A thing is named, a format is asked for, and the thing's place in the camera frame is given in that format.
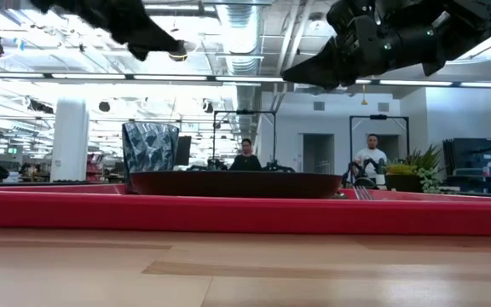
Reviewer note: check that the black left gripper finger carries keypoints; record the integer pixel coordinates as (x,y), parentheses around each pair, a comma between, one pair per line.
(139,51)
(164,40)

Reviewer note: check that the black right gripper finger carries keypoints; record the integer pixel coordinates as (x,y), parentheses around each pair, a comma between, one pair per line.
(309,80)
(318,59)

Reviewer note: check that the silver metal spoon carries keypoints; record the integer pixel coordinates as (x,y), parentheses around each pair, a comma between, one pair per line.
(340,196)

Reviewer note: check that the silver metal fork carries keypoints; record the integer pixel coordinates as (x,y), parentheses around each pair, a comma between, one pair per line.
(362,194)

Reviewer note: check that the red plastic tray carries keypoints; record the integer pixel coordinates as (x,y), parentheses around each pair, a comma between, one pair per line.
(245,213)

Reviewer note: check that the black computer monitor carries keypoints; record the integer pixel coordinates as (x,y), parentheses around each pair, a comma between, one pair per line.
(183,151)

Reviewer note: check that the white building column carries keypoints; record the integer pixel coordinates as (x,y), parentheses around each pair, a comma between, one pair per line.
(70,140)

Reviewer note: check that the potted plant in black pot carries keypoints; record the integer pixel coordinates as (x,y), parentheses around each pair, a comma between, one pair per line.
(416,170)

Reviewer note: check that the dark equipment rack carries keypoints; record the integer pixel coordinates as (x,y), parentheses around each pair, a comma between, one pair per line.
(467,158)

